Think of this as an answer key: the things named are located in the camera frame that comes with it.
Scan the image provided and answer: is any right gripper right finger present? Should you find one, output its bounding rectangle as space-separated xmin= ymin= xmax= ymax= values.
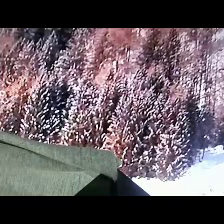
xmin=116 ymin=168 xmax=151 ymax=197

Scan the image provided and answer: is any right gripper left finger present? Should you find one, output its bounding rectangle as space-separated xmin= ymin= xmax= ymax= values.
xmin=74 ymin=173 xmax=118 ymax=197

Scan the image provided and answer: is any grey-green garment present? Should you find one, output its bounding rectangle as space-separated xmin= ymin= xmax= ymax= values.
xmin=0 ymin=130 xmax=123 ymax=197

